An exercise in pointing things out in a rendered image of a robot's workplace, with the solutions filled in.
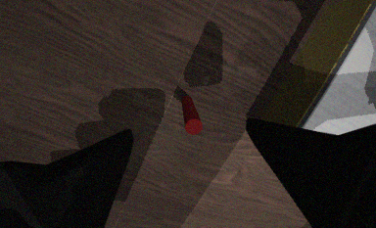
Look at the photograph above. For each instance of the red peg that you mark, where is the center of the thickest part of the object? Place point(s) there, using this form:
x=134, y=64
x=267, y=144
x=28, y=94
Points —
x=193, y=124

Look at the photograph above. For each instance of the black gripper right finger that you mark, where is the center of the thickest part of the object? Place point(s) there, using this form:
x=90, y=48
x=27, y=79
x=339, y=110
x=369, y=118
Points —
x=324, y=173

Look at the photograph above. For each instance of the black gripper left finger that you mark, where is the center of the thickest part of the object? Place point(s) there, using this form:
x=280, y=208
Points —
x=76, y=191

